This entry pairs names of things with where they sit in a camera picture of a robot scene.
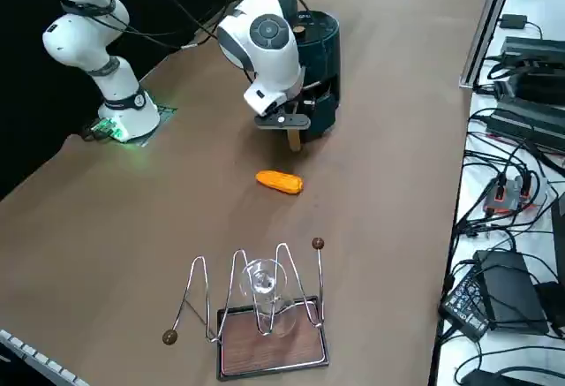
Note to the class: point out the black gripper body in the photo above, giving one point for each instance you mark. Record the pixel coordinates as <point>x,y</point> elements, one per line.
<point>302,104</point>

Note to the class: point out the orange corn cob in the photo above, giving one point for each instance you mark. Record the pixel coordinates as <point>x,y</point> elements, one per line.
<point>280,181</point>

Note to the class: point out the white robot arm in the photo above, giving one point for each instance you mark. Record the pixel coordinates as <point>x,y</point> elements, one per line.
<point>269,55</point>

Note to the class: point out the dark green air fryer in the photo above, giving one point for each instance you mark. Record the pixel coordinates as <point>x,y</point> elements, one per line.
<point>324,50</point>

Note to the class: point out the clear glass cup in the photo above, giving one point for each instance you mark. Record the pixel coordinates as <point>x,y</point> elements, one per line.
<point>265,289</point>

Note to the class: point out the orange and grey hub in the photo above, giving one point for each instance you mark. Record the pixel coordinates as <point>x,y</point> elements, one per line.
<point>507,198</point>

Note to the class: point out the dark grey power supply box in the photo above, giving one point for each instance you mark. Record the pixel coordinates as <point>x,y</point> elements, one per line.
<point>525,121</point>
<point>534,46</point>

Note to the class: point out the small black power adapter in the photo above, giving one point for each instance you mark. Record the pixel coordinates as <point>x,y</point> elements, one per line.
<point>514,21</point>

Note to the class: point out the black equipment box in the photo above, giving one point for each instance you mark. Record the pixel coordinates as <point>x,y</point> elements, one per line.
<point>538,83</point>

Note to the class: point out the black adapter with white label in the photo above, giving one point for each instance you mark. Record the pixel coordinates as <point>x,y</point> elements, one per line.
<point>465,308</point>

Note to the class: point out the black power brick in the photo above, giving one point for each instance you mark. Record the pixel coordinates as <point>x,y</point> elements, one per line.
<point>512,289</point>

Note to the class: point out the black laptop edge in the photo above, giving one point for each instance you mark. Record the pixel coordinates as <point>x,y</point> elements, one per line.
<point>559,227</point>

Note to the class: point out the black rounded device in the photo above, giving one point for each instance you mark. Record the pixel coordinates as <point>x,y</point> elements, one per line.
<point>554,306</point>

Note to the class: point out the white keyboard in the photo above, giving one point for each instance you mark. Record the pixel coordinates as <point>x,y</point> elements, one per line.
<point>26,355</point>

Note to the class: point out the aluminium profile post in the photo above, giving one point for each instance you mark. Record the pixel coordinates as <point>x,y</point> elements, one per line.
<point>485,28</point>

